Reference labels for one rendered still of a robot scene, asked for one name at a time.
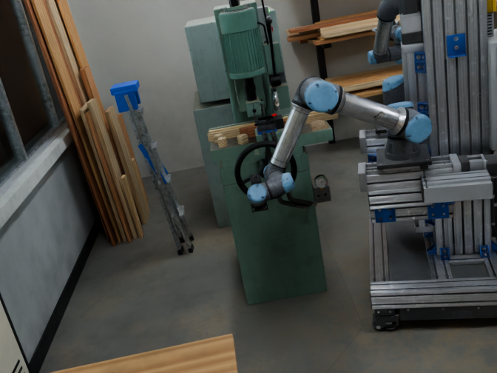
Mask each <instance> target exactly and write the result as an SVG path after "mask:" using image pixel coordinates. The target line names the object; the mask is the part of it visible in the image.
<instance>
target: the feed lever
mask: <svg viewBox="0 0 497 373"><path fill-rule="evenodd" d="M265 22H266V24H267V25H268V34H269V41H270V48H271V60H272V67H273V75H270V81H271V86H272V87H276V86H280V85H281V80H280V74H276V69H275V61H274V48H273V41H272V34H271V23H272V18H271V17H269V16H268V17H266V19H265Z"/></svg>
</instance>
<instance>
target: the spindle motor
mask: <svg viewBox="0 0 497 373"><path fill-rule="evenodd" d="M218 18H219V22H220V29H221V33H222V37H223V44H224V49H225V53H226V60H227V64H228V69H229V76H230V78H231V79H246V78H253V77H255V76H258V75H261V74H263V73H264V72H265V67H264V63H263V54H262V50H261V44H260V36H259V31H258V27H257V18H256V13H255V9H254V8H253V7H249V8H243V9H239V10H231V11H228V12H224V13H220V14H219V16H218Z"/></svg>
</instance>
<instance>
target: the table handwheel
mask: <svg viewBox="0 0 497 373"><path fill-rule="evenodd" d="M276 146H277V142H274V141H259V142H256V143H254V144H251V145H249V146H248V147H246V148H245V149H244V150H243V151H242V152H241V153H240V155H239V156H238V158H237V161H236V164H235V167H234V176H235V179H236V182H237V185H238V186H239V188H240V189H241V190H242V191H243V192H244V193H245V194H247V192H248V190H249V188H248V187H247V186H246V185H245V184H246V183H247V182H249V181H250V178H247V179H246V180H244V181H243V180H242V178H241V174H240V168H241V165H242V162H243V160H244V158H245V157H246V156H247V155H248V154H249V153H250V152H251V151H253V150H255V149H258V148H261V147H265V148H266V153H265V159H263V160H260V168H259V171H260V172H259V173H257V174H260V176H261V177H262V178H265V177H264V174H263V171H264V169H265V167H266V166H267V165H268V151H269V147H273V148H276ZM289 162H290V164H291V177H292V178H293V180H294V182H295V180H296V177H297V163H296V161H295V158H294V156H293V155H292V156H291V159H290V161H289Z"/></svg>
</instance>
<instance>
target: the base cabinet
mask: <svg viewBox="0 0 497 373"><path fill-rule="evenodd" d="M294 184H295V189H293V190H291V194H292V197H293V198H296V199H302V200H307V201H314V193H313V187H312V182H311V173H310V170H305V171H300V172H297V177H296V180H295V182H294ZM223 189H224V194H225V198H226V204H227V208H228V212H229V218H230V222H231V229H232V233H233V234H232V235H233V238H234V243H235V247H236V250H237V257H238V261H239V265H240V271H241V275H242V279H243V286H244V289H245V293H246V300H247V303H248V305H252V304H256V303H263V302H268V301H273V300H280V299H284V298H292V297H296V296H301V295H309V294H313V293H318V292H325V291H327V284H326V279H325V270H324V264H323V259H322V249H321V243H320V234H319V228H318V223H317V214H316V208H315V206H309V209H308V210H307V209H300V208H296V207H292V206H284V205H282V204H280V203H279V202H278V200H277V198H275V199H273V200H269V201H267V205H268V209H267V210H266V211H263V212H262V211H259V212H253V213H254V214H253V213H252V210H251V203H250V201H248V197H247V194H245V193H244V192H243V191H242V190H241V189H240V188H239V186H238V185H237V183H236V184H228V185H224V186H223Z"/></svg>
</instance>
